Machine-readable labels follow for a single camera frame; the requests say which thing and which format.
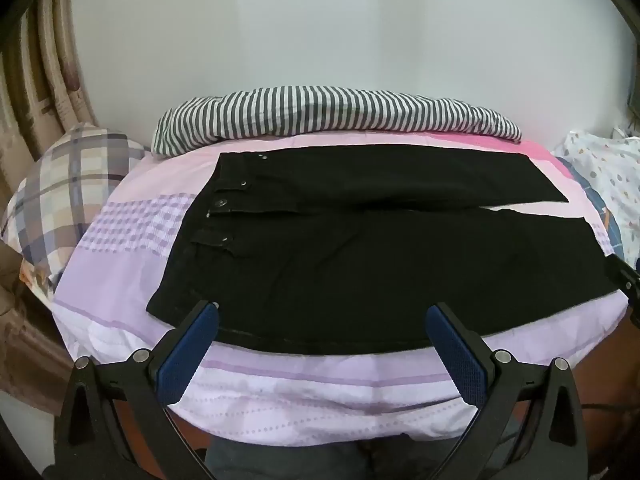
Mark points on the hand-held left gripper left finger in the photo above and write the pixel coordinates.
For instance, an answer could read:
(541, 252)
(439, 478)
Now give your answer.
(187, 355)

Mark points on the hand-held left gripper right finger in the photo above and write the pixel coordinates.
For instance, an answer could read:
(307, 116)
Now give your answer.
(457, 355)

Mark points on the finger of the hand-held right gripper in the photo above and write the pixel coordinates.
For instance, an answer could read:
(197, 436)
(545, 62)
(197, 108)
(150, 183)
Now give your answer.
(625, 272)

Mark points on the black pants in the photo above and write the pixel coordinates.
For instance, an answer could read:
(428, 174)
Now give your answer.
(350, 260)

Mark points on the white dotted blanket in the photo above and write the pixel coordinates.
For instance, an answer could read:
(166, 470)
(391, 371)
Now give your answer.
(610, 170)

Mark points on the pink purple bed sheet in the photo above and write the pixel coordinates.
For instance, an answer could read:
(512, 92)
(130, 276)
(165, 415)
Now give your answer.
(130, 240)

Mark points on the orange floral cloth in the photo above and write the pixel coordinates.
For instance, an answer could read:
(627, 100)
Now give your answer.
(35, 280)

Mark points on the plaid pillow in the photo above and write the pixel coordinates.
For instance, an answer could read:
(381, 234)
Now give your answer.
(65, 185)

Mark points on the grey white striped blanket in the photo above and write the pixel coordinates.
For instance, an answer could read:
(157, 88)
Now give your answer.
(325, 110)

